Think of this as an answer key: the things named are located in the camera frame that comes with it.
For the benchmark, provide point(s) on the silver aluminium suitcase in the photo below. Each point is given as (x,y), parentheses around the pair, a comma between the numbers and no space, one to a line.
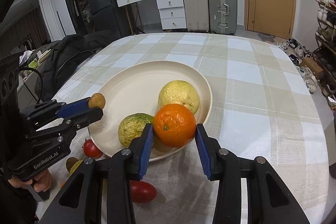
(223,16)

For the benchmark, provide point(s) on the white drawer desk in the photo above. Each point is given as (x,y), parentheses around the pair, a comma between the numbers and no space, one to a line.
(171,12)

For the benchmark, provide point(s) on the person's left hand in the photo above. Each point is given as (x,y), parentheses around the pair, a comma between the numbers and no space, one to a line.
(42,181)

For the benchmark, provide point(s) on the beige suitcase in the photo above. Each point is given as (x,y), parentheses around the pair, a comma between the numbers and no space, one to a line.
(197,15)

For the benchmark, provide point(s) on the wooden shoe rack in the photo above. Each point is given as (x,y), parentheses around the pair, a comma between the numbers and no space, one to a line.
(325,53)

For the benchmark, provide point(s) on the red tomato with stem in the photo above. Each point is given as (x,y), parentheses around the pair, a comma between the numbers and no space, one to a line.
(90,149)

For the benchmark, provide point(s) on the black jacket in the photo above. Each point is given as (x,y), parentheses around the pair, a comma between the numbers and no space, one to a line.
(64,58)

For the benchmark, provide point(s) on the cream round plate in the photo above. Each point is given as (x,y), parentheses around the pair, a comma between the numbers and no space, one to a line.
(136,90)

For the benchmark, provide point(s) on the brown longan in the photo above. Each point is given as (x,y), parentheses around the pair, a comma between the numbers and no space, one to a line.
(97,100)
(70,163)

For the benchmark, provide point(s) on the smooth yellow passion fruit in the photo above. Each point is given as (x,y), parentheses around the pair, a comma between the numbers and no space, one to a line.
(179,92)

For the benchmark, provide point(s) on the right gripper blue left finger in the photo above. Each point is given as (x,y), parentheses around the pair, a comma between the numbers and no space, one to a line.
(144,148)

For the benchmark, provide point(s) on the wrinkled yellow passion fruit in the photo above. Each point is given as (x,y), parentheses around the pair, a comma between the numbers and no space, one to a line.
(132,127)

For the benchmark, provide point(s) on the green-yellow passion fruit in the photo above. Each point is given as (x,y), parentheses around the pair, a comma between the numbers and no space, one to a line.
(74,167)

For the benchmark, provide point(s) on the checkered tablecloth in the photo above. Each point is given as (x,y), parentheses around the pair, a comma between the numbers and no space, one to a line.
(260,107)

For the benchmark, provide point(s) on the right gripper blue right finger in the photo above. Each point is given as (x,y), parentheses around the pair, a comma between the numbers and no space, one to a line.
(204,150)

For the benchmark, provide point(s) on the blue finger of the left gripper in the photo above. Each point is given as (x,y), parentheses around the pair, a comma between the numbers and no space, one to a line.
(73,109)
(72,120)

